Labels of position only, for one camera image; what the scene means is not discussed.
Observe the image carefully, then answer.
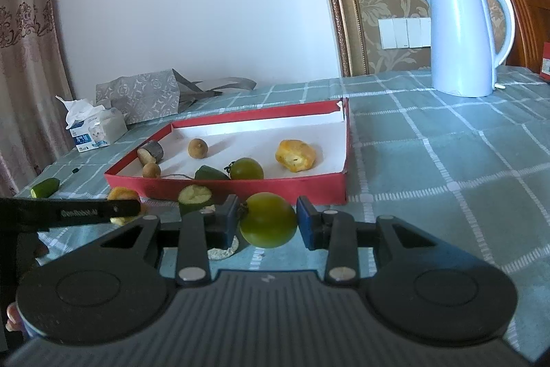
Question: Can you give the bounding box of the light blue electric kettle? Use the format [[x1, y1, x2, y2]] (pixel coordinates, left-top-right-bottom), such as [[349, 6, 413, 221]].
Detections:
[[421, 0, 515, 98]]

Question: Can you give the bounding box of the small green cucumber piece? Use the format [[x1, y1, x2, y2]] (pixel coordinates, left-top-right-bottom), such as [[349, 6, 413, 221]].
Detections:
[[30, 177, 61, 198]]

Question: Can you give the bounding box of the green fruit half with stem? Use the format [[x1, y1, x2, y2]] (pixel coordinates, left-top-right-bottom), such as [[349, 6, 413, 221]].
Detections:
[[161, 165, 230, 181]]

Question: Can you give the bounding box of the red box with label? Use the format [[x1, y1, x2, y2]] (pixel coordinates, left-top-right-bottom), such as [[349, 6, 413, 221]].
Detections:
[[539, 42, 550, 83]]

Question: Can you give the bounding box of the white wall switch panel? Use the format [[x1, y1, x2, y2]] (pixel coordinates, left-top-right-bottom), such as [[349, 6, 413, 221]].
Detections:
[[379, 17, 431, 50]]

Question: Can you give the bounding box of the small green tomato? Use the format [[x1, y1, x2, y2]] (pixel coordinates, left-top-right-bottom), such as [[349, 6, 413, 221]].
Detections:
[[225, 158, 264, 181]]

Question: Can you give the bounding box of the round pale fruit slice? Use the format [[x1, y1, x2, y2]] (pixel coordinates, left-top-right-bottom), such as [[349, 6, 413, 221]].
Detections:
[[207, 236, 240, 261]]

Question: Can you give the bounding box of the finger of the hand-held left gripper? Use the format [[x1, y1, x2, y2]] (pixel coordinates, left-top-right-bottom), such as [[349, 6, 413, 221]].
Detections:
[[0, 197, 142, 232]]

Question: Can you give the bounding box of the person's left hand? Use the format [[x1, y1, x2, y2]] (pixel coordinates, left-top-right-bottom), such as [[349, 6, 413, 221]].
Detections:
[[6, 304, 22, 332]]

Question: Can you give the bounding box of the yellow peeled fruit piece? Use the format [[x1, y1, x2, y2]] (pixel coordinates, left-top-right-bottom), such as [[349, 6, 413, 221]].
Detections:
[[275, 139, 316, 173]]

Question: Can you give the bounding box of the yellow fruit chunk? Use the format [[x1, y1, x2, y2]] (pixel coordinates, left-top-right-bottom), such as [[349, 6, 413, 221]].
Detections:
[[107, 186, 142, 227]]

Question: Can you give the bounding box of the patterned curtain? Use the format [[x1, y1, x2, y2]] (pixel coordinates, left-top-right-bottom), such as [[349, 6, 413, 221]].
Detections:
[[0, 0, 80, 196]]

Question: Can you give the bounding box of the tissue pack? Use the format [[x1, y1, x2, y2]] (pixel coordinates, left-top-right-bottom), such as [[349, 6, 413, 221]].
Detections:
[[55, 95, 129, 153]]

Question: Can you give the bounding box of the large green tomato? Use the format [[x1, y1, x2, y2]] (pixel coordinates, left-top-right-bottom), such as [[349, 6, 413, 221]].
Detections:
[[238, 192, 298, 248]]

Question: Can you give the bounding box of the dark-skinned cut fruit piece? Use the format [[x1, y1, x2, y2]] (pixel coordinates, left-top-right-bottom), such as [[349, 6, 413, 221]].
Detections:
[[137, 140, 165, 166]]

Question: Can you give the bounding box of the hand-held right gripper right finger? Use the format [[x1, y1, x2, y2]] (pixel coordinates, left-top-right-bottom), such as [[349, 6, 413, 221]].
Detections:
[[296, 196, 424, 286]]

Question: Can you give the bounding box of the wooden chair back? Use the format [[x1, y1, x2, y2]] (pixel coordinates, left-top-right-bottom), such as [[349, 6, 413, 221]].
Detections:
[[491, 0, 550, 73]]

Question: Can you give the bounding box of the red cardboard box tray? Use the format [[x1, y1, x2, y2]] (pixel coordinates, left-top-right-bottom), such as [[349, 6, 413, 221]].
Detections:
[[104, 97, 350, 205]]

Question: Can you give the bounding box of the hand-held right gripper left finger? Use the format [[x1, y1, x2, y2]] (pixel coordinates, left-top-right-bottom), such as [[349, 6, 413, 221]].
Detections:
[[101, 194, 241, 286]]

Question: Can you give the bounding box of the grey patterned paper bag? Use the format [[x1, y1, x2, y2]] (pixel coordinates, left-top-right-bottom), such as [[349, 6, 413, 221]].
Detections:
[[95, 69, 257, 126]]

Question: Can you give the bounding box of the green cut cucumber end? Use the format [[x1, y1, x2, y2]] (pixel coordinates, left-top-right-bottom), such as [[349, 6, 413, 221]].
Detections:
[[178, 185, 214, 216]]

